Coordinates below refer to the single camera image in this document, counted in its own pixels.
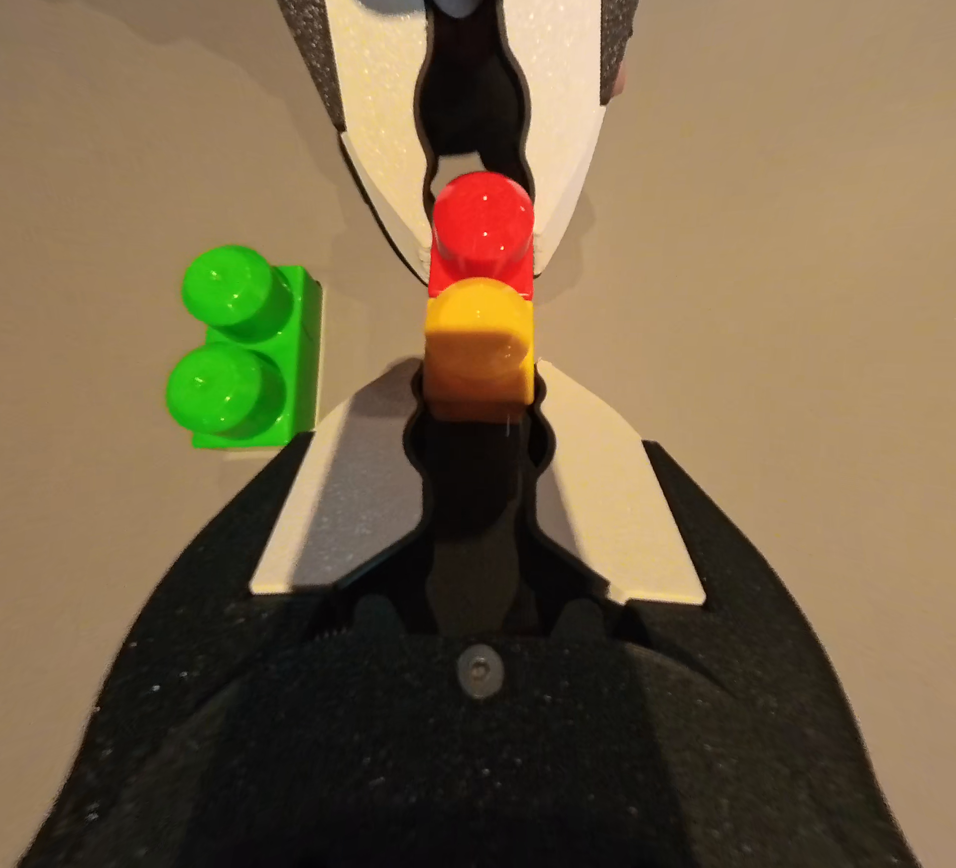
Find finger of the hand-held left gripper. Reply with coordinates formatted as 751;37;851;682
499;0;609;281
312;0;442;284

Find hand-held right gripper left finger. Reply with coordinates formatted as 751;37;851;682
248;359;434;595

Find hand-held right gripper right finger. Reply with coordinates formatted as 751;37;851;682
526;358;708;607

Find green two-stud block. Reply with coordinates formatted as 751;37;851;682
166;244;325;449

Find red single-stud block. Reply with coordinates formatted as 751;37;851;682
429;171;537;303

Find yellow single-stud block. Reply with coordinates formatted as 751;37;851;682
423;278;537;425

